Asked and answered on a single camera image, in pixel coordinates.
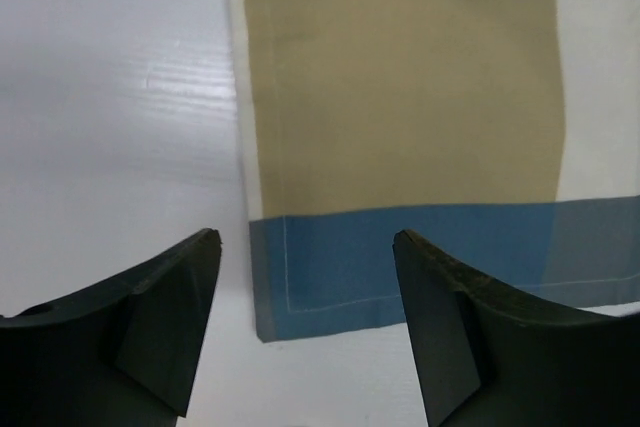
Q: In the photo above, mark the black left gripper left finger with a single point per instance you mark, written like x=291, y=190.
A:
x=121, y=352

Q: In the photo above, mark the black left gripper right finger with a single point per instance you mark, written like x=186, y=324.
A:
x=489, y=354

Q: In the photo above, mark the blue and tan cloth placemat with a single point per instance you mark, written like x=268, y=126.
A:
x=504, y=131

